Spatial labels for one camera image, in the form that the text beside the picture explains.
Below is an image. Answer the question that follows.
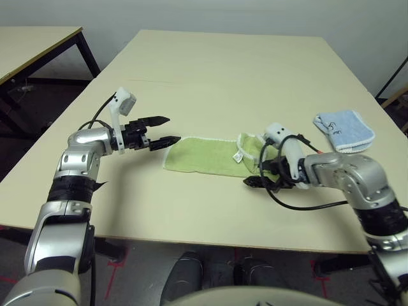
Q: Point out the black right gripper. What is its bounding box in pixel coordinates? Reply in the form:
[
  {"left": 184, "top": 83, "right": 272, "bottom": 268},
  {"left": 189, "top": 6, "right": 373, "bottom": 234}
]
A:
[{"left": 243, "top": 158, "right": 300, "bottom": 191}]

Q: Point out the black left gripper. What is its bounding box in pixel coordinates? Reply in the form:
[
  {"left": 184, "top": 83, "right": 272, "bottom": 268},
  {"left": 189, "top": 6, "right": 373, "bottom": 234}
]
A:
[{"left": 120, "top": 116, "right": 182, "bottom": 152}]

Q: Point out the green towel with white trim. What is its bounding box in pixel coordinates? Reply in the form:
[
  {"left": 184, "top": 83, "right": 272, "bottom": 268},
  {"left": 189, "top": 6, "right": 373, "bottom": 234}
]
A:
[{"left": 163, "top": 132, "right": 278, "bottom": 179}]

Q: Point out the blue towel with white trim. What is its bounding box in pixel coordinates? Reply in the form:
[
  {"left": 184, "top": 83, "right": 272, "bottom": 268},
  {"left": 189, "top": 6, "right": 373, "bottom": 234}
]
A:
[{"left": 312, "top": 109, "right": 376, "bottom": 154}]

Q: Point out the dark right robot foot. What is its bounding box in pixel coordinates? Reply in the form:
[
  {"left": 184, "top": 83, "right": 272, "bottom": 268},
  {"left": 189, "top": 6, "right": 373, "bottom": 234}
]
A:
[{"left": 234, "top": 256, "right": 278, "bottom": 288}]

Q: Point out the dark robot foot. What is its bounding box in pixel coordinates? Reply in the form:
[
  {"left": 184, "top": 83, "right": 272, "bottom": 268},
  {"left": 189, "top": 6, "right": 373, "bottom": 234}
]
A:
[
  {"left": 165, "top": 251, "right": 205, "bottom": 291},
  {"left": 234, "top": 256, "right": 278, "bottom": 288}
]

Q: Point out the dark left robot foot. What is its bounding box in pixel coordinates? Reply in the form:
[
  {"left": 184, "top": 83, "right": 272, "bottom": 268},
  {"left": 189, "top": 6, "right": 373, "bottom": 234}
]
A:
[{"left": 165, "top": 251, "right": 205, "bottom": 291}]

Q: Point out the beige robot torso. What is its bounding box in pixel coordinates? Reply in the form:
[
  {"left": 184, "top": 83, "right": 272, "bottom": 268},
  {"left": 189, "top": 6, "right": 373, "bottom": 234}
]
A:
[{"left": 140, "top": 285, "right": 351, "bottom": 306}]

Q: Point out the white power strip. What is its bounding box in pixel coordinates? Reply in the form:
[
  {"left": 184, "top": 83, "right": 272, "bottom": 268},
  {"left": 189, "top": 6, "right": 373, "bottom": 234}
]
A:
[{"left": 12, "top": 83, "right": 35, "bottom": 94}]

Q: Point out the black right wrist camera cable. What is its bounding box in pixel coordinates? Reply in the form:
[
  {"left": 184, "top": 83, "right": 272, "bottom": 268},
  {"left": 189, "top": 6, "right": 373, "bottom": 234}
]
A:
[{"left": 258, "top": 133, "right": 348, "bottom": 211}]

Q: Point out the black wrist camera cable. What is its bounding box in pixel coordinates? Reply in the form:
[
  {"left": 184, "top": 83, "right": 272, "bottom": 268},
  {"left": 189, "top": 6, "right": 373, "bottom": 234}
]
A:
[
  {"left": 258, "top": 133, "right": 348, "bottom": 211},
  {"left": 76, "top": 92, "right": 117, "bottom": 131}
]

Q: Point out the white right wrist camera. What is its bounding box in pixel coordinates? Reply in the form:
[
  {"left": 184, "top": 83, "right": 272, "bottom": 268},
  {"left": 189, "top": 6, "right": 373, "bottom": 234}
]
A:
[{"left": 263, "top": 122, "right": 310, "bottom": 191}]

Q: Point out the black left wrist camera cable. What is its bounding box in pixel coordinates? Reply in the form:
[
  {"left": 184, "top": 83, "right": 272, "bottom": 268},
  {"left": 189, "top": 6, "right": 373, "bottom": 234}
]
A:
[{"left": 76, "top": 92, "right": 117, "bottom": 131}]

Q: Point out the beige side table black frame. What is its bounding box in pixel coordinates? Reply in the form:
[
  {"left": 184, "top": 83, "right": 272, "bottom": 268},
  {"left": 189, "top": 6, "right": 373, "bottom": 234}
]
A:
[{"left": 0, "top": 25, "right": 102, "bottom": 141}]

